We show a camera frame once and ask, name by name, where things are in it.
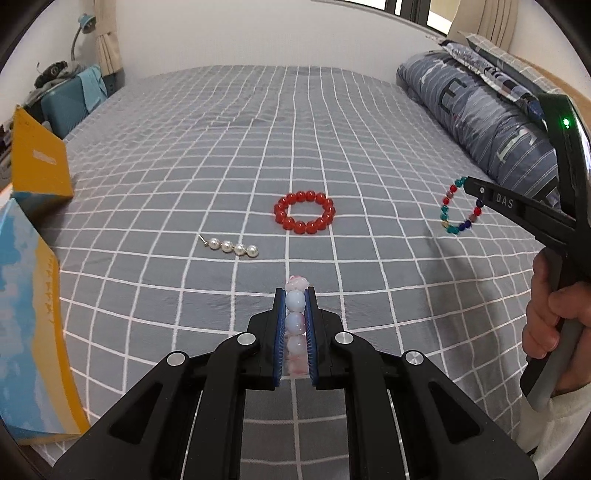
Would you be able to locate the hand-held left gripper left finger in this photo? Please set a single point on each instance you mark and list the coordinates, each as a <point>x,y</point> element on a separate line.
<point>278,337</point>

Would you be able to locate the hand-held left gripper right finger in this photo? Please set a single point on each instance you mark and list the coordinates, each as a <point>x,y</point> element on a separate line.
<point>310,337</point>

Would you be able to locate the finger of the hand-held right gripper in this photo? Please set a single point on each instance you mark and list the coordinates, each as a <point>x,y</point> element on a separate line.
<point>508,203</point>

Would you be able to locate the person's right forearm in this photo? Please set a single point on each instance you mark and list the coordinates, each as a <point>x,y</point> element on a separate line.
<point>563,424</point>

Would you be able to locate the person's right hand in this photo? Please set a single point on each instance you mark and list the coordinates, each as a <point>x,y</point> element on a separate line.
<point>540,323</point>

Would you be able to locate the wooden headboard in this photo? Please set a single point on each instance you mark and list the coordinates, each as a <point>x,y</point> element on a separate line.
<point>549,76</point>

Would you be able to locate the folded blue grey quilt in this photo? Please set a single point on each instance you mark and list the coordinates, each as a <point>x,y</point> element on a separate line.
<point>461,106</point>

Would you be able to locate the navy patterned pillow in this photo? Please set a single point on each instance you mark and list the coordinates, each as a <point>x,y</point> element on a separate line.
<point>485,69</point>

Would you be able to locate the grey checked pillow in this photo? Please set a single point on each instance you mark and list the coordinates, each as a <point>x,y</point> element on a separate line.
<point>503,51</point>

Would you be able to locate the beige curtain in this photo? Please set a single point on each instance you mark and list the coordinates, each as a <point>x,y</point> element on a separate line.
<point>108,46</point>
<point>489,23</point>

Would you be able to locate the grey checked bedsheet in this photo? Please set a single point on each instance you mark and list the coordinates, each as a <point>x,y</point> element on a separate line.
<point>231,138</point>

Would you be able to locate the dark framed window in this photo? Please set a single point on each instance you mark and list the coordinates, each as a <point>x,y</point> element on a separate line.
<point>415,9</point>

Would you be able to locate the sky print cardboard box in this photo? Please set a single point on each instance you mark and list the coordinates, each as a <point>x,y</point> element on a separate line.
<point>23,323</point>

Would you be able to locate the light blue cloth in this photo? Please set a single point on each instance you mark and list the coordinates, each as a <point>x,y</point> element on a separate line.
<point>92,87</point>

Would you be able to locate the teal suitcase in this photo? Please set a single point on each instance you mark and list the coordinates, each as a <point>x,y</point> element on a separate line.
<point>64,110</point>

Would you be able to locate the dark bag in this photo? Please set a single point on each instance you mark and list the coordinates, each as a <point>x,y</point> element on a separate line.
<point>57,73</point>

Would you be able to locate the blue desk lamp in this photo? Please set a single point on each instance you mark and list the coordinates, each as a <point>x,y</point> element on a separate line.
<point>85,21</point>

